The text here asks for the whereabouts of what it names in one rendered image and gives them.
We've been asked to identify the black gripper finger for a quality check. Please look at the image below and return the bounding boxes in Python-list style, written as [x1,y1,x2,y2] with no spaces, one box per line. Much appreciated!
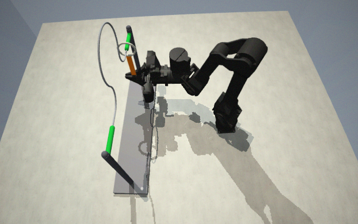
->
[125,72,145,86]
[126,62,147,76]

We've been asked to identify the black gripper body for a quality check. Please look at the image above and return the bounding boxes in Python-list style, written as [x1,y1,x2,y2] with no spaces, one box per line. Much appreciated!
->
[143,51,171,103]

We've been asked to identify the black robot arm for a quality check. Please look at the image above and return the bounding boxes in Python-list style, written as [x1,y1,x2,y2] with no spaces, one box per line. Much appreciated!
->
[145,38,268,134]

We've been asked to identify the silver loop with orange handle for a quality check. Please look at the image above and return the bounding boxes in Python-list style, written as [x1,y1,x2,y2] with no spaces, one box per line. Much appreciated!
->
[118,42,137,75]

